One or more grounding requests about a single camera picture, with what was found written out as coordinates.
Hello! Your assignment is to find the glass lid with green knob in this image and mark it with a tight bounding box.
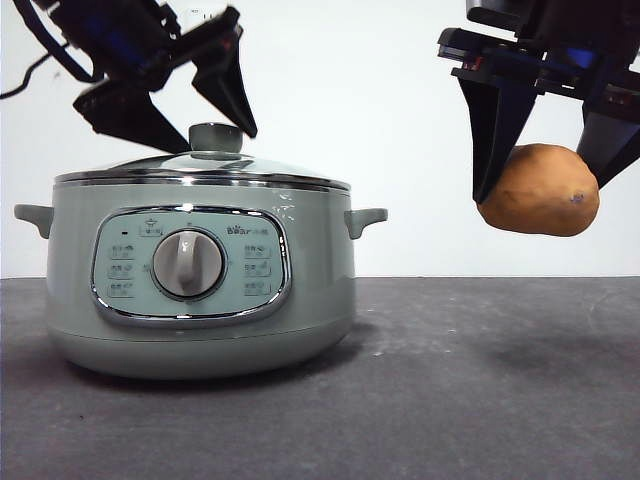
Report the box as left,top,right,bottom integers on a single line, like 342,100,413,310
53,122,351,194

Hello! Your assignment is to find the brown potato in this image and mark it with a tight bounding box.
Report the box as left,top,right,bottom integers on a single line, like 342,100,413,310
475,143,601,235

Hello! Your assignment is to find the pale green electric pot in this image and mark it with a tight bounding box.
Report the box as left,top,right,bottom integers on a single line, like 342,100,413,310
13,179,389,380

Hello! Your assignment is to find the black cable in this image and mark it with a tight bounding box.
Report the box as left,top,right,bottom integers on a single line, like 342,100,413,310
0,0,109,99

